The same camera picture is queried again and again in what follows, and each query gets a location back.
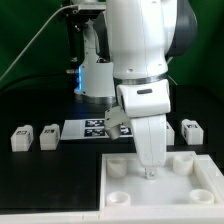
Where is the grey camera on mount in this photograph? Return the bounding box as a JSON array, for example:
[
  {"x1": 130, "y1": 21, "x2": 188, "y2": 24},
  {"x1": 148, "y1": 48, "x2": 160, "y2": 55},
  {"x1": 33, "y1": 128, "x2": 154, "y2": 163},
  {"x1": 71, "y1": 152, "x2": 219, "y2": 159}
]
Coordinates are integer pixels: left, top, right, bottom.
[{"x1": 78, "y1": 2, "x2": 106, "y2": 15}]

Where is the white square tabletop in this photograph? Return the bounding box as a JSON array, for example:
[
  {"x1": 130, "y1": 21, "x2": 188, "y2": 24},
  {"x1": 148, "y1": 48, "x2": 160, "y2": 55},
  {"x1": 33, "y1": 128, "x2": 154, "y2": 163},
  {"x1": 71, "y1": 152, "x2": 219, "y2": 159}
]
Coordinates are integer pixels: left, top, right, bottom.
[{"x1": 100, "y1": 152, "x2": 224, "y2": 210}]

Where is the black cable on table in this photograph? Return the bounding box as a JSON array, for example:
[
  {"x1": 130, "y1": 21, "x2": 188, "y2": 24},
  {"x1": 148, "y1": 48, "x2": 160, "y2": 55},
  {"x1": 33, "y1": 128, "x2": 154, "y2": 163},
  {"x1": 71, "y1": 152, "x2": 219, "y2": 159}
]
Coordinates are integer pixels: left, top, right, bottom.
[{"x1": 0, "y1": 71, "x2": 75, "y2": 94}]

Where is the white sheet with tags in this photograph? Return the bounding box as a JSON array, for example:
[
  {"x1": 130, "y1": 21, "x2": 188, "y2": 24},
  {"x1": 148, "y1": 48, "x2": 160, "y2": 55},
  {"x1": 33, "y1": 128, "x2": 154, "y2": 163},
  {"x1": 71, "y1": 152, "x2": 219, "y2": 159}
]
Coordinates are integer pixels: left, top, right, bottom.
[{"x1": 60, "y1": 118, "x2": 134, "y2": 141}]

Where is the grey camera cable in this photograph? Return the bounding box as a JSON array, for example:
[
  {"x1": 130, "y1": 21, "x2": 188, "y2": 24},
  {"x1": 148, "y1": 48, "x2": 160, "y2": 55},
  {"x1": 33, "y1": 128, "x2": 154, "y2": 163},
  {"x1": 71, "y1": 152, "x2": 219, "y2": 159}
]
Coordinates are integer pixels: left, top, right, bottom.
[{"x1": 0, "y1": 4, "x2": 80, "y2": 83}]

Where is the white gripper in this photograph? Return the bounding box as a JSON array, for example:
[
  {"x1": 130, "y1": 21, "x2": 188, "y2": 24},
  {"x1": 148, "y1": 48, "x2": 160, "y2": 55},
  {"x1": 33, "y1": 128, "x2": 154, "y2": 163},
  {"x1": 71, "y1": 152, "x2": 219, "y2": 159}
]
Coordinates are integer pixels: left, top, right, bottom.
[{"x1": 104, "y1": 105, "x2": 167, "y2": 181}]

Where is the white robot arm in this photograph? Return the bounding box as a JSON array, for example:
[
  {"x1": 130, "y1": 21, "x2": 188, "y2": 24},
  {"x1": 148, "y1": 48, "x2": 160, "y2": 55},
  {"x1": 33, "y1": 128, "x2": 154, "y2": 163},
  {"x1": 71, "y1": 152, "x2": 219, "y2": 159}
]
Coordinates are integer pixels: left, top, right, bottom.
[{"x1": 93, "y1": 0, "x2": 197, "y2": 179}]

